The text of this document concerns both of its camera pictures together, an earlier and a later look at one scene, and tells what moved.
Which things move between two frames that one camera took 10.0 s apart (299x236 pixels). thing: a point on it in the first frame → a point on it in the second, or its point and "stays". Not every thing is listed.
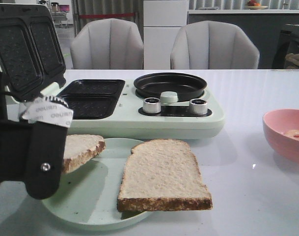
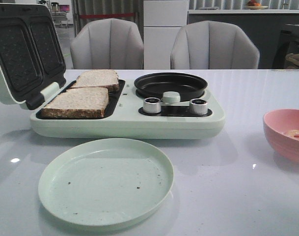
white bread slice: (79, 149) → (107, 78)
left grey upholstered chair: (107, 44) stays
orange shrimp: (297, 133) stays
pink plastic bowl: (276, 123) stays
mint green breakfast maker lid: (28, 48) stays
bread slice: (162, 175) → (78, 103)
